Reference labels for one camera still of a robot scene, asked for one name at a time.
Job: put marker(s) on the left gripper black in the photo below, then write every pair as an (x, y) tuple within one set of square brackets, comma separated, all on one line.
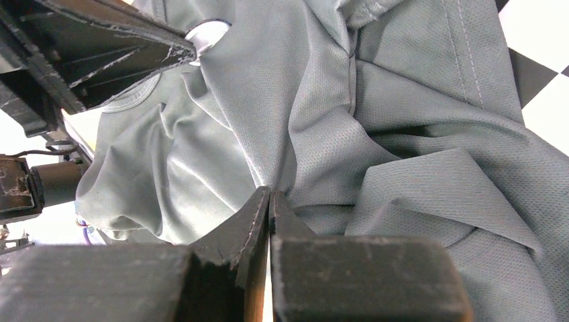
[(72, 55)]

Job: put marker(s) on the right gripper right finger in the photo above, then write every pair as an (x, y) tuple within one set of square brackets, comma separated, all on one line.
[(359, 278)]

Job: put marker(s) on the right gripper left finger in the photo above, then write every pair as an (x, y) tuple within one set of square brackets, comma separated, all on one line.
[(220, 277)]

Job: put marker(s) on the grey t-shirt garment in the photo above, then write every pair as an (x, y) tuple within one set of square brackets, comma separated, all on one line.
[(373, 117)]

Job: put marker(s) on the black white checkerboard mat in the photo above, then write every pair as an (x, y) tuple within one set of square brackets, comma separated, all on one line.
[(537, 36)]

